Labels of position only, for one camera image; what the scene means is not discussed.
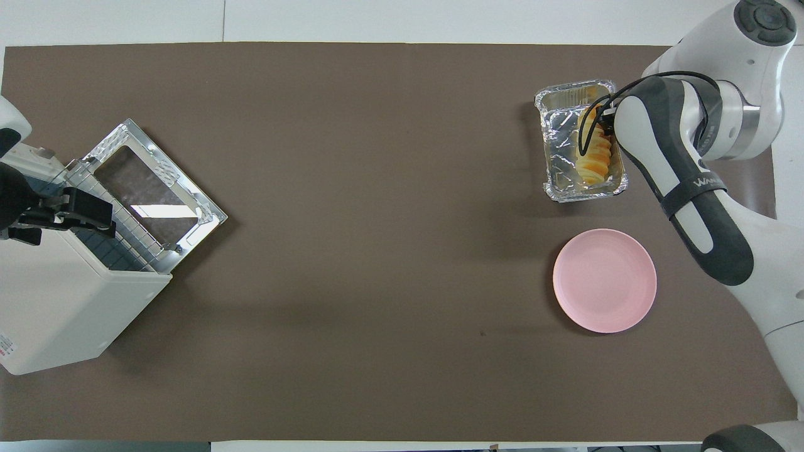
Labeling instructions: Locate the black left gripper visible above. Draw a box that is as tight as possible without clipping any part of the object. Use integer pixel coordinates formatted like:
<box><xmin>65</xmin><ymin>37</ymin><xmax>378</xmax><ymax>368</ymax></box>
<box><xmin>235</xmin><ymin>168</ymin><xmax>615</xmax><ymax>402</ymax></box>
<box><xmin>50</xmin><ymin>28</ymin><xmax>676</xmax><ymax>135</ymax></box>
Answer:
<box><xmin>0</xmin><ymin>164</ymin><xmax>117</xmax><ymax>247</ymax></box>

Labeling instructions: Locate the sliced bread loaf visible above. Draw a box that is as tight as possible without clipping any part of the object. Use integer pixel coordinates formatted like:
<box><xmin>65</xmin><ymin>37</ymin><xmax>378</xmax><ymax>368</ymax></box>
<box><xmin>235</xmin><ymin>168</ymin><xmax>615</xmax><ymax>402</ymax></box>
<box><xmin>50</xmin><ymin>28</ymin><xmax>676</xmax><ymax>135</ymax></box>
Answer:
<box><xmin>576</xmin><ymin>107</ymin><xmax>614</xmax><ymax>188</ymax></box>

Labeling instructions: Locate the aluminium foil tray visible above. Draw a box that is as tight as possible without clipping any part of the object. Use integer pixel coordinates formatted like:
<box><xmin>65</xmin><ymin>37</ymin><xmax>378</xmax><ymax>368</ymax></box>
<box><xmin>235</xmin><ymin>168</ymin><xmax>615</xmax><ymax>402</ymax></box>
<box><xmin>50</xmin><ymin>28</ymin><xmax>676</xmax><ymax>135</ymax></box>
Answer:
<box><xmin>535</xmin><ymin>79</ymin><xmax>628</xmax><ymax>203</ymax></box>

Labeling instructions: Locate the white toaster oven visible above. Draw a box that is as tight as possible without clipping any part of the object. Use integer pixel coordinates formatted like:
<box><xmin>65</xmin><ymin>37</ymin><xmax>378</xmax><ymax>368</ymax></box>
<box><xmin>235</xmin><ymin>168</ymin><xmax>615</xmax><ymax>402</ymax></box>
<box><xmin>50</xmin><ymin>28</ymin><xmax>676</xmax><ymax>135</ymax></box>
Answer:
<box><xmin>0</xmin><ymin>135</ymin><xmax>173</xmax><ymax>376</ymax></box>

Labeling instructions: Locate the silver oven door glass window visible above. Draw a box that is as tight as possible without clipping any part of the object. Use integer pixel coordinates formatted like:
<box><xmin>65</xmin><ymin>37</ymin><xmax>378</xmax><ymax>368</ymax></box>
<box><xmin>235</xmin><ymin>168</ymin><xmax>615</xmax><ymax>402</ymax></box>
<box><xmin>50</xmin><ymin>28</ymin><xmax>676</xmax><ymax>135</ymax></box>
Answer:
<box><xmin>80</xmin><ymin>118</ymin><xmax>228</xmax><ymax>275</ymax></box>

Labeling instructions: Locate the pink round plate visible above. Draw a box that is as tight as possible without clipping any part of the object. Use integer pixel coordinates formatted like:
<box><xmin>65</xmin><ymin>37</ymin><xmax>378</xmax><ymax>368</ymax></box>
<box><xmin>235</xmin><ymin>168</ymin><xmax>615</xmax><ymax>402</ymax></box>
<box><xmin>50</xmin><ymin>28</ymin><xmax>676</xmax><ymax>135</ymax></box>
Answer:
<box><xmin>552</xmin><ymin>229</ymin><xmax>658</xmax><ymax>334</ymax></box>

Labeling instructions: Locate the brown table mat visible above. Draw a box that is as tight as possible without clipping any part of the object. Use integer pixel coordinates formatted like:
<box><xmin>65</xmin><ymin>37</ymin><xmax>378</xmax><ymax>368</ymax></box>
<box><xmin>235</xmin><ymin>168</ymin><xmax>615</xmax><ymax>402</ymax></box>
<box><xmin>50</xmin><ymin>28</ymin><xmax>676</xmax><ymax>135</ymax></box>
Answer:
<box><xmin>0</xmin><ymin>41</ymin><xmax>798</xmax><ymax>443</ymax></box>

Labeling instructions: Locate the metal wire oven rack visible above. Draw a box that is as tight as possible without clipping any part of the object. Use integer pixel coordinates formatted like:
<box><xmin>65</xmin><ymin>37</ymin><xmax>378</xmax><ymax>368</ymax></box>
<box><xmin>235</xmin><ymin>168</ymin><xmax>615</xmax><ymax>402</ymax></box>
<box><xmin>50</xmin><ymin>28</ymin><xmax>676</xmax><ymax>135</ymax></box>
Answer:
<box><xmin>63</xmin><ymin>166</ymin><xmax>165</xmax><ymax>272</ymax></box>

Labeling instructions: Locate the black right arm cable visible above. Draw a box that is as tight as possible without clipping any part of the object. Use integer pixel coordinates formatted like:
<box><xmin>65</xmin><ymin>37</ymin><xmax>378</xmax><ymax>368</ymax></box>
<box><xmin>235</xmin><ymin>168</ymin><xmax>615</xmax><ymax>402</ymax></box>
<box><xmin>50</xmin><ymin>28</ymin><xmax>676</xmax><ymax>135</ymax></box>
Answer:
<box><xmin>577</xmin><ymin>71</ymin><xmax>722</xmax><ymax>158</ymax></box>

